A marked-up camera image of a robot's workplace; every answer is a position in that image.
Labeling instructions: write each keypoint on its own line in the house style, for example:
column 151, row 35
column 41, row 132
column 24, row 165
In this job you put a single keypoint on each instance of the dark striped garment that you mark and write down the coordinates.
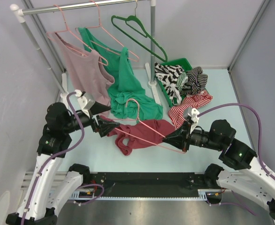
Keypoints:
column 192, row 82

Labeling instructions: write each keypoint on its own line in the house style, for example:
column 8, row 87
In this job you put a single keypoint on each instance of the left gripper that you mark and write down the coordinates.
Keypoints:
column 103, row 127

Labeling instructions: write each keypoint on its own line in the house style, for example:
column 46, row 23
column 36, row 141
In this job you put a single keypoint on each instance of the green plastic hanger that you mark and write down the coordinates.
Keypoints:
column 143, row 32

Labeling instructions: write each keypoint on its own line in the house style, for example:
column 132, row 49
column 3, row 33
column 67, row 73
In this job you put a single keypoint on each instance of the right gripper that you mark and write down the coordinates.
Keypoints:
column 178, row 138

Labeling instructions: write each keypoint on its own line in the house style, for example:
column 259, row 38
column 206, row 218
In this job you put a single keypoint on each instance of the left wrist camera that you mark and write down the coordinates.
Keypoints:
column 85, row 101

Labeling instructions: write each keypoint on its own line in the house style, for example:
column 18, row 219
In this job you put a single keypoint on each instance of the dusty pink tank top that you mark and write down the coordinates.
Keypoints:
column 85, row 71

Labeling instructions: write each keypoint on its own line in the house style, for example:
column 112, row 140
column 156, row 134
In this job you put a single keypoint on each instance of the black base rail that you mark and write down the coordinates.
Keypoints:
column 152, row 185

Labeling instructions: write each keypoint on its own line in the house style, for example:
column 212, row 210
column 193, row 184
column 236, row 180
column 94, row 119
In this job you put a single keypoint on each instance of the green tank top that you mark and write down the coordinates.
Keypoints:
column 128, row 97

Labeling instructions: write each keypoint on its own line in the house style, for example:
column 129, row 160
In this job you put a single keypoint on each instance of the dark red tank top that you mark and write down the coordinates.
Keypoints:
column 142, row 136

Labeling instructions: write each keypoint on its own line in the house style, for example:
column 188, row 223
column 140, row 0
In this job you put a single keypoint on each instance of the red white striped garment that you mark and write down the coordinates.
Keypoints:
column 196, row 101

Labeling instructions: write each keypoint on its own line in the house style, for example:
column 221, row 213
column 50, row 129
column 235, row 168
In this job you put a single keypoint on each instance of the black white zigzag garment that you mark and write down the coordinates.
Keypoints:
column 169, row 77

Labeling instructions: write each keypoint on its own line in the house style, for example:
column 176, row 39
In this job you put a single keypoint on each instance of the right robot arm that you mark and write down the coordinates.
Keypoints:
column 235, row 155

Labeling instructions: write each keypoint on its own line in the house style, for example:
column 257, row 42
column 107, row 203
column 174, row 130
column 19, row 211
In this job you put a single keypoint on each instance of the green plastic bin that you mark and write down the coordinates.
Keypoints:
column 184, row 63

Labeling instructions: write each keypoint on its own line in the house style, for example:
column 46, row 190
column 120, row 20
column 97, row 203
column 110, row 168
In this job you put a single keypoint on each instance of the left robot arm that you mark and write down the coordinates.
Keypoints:
column 39, row 206

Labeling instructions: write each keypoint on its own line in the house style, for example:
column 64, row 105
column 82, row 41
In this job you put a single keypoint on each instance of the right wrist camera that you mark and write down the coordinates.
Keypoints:
column 191, row 116

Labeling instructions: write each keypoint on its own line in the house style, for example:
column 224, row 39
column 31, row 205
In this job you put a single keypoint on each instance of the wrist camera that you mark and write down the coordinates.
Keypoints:
column 85, row 101
column 191, row 116

